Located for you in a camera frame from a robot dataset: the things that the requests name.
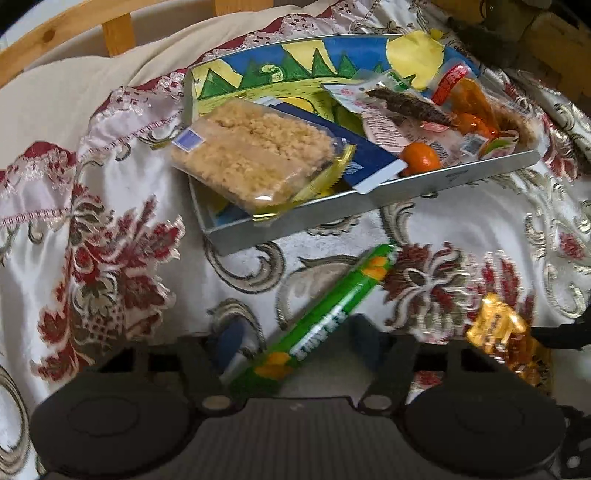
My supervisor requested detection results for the wooden bed frame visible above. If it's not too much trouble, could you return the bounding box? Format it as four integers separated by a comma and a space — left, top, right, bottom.
1, 1, 273, 86

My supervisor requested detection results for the white green snack packet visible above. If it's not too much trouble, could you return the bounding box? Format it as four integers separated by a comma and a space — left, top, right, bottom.
321, 69, 414, 154

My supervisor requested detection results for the dark dried snack packet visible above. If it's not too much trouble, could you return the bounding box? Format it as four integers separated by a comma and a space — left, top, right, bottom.
367, 88, 454, 127

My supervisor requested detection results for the grey tray with drawing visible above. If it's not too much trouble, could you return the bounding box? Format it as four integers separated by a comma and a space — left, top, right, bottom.
183, 34, 540, 256

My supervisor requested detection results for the green candy tube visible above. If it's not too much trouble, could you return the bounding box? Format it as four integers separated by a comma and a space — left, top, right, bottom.
228, 244, 400, 400

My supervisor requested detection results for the rice crisp cake pack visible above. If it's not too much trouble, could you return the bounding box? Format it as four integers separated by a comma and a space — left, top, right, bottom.
168, 98, 356, 222

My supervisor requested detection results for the floral satin bed cover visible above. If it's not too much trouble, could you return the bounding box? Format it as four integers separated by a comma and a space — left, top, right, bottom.
1, 1, 590, 479

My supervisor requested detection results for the gold candy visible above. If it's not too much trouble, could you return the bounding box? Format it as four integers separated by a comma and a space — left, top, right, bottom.
466, 293, 552, 395

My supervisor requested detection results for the blue white packet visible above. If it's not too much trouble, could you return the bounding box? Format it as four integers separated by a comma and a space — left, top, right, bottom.
270, 100, 408, 195

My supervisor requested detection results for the pink white snack packet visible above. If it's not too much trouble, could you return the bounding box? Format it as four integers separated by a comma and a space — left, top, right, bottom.
418, 124, 520, 166

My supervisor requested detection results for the orange snack pouch red label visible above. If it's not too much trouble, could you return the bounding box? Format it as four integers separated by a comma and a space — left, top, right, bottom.
430, 60, 500, 139

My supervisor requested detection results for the cream blanket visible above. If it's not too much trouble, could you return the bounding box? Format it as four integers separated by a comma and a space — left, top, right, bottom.
1, 1, 325, 167

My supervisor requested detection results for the small orange tangerine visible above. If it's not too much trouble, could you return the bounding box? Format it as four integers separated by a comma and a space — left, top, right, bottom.
400, 142, 442, 176

